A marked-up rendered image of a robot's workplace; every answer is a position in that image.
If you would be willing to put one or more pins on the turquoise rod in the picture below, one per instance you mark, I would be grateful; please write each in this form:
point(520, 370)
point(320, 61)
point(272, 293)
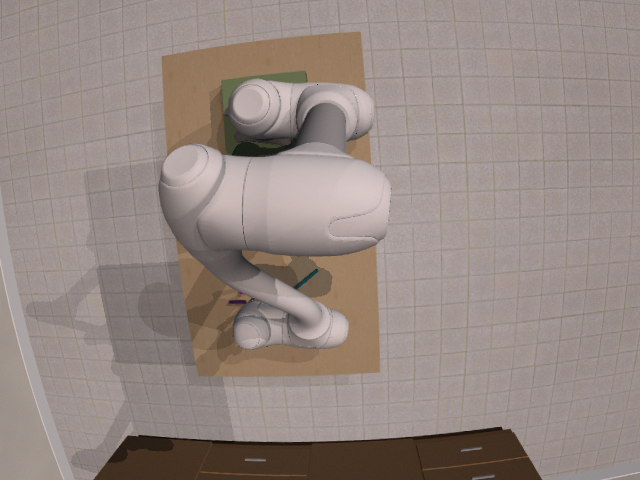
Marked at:
point(306, 279)

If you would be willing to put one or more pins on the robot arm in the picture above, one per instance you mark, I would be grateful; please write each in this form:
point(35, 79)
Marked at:
point(311, 200)

